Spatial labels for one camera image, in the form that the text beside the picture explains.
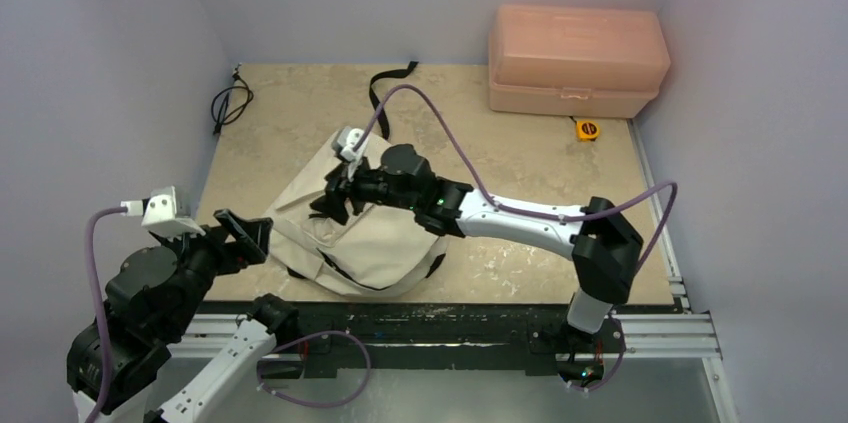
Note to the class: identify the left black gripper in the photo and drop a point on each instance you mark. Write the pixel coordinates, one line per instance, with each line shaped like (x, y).
(251, 233)

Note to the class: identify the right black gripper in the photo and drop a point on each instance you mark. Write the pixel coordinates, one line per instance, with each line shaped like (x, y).
(345, 188)

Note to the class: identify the beige canvas backpack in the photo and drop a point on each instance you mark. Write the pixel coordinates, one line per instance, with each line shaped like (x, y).
(380, 253)

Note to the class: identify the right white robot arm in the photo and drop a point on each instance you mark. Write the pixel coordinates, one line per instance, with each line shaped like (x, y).
(603, 246)

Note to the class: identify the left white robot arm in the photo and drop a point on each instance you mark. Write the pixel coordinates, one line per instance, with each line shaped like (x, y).
(148, 306)

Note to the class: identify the yellow tape measure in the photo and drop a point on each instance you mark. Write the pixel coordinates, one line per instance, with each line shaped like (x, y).
(587, 130)

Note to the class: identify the pink plastic storage box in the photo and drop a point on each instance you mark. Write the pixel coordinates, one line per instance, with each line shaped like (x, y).
(581, 62)

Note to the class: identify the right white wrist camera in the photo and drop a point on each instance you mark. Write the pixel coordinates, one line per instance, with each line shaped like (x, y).
(349, 146)

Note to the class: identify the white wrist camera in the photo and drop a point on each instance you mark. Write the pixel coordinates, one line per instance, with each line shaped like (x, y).
(349, 146)
(165, 214)

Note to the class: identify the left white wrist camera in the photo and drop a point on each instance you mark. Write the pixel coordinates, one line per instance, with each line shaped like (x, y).
(165, 214)

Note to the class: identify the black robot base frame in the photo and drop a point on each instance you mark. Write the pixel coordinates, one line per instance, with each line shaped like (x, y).
(531, 338)

